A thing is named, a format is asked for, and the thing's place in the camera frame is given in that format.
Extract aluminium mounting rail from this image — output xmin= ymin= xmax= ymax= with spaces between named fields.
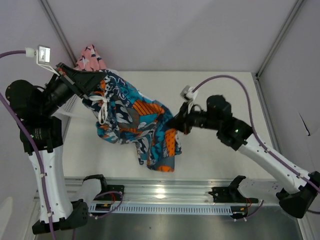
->
xmin=33 ymin=176 xmax=307 ymax=207

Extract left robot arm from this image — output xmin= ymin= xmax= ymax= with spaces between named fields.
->
xmin=2 ymin=63 xmax=109 ymax=235

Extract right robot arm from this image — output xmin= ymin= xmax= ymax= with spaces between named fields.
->
xmin=167 ymin=95 xmax=320 ymax=219

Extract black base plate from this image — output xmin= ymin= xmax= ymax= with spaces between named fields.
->
xmin=82 ymin=174 xmax=125 ymax=202
xmin=208 ymin=175 xmax=259 ymax=204

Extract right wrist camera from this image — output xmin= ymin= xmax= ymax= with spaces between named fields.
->
xmin=180 ymin=85 xmax=198 ymax=105

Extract right aluminium frame post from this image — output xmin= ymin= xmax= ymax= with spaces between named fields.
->
xmin=255 ymin=0 xmax=308 ymax=81

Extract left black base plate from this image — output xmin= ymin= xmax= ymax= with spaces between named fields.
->
xmin=82 ymin=174 xmax=125 ymax=202

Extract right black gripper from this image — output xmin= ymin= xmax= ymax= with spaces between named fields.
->
xmin=166 ymin=101 xmax=220 ymax=136

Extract white slotted cable duct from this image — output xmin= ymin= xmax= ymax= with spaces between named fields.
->
xmin=88 ymin=202 xmax=232 ymax=215

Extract white plastic basket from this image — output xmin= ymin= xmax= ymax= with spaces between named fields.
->
xmin=53 ymin=95 xmax=85 ymax=119

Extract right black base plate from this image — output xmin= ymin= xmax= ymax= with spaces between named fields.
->
xmin=208 ymin=175 xmax=259 ymax=204

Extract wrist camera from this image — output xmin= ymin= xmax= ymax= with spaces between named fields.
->
xmin=25 ymin=45 xmax=55 ymax=73
xmin=180 ymin=85 xmax=198 ymax=105

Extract left aluminium frame post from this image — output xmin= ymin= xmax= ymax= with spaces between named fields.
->
xmin=38 ymin=0 xmax=77 ymax=67

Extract blue orange patterned shorts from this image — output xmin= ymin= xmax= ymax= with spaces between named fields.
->
xmin=82 ymin=69 xmax=182 ymax=173

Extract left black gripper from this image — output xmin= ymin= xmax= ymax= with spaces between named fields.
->
xmin=42 ymin=61 xmax=107 ymax=114

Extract aluminium frame post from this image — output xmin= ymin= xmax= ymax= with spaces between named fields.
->
xmin=255 ymin=0 xmax=308 ymax=81
xmin=38 ymin=0 xmax=77 ymax=67

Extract pink star patterned shorts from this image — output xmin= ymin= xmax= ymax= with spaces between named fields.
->
xmin=75 ymin=44 xmax=107 ymax=72

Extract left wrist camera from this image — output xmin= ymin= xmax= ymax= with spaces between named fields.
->
xmin=25 ymin=45 xmax=55 ymax=73

